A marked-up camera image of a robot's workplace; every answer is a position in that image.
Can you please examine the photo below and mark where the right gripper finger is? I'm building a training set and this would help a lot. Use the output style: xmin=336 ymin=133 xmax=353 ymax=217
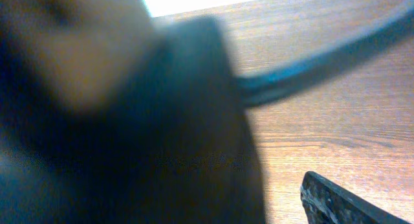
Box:
xmin=300 ymin=171 xmax=409 ymax=224

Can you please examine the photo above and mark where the black cable bundle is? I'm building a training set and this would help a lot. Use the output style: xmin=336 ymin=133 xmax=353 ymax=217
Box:
xmin=0 ymin=3 xmax=414 ymax=224

